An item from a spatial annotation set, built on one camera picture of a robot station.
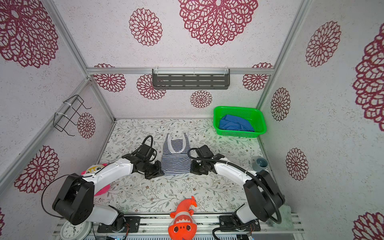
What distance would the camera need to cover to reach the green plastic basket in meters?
1.08

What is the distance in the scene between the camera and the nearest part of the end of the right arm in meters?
0.64

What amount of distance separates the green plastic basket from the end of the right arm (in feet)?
1.26
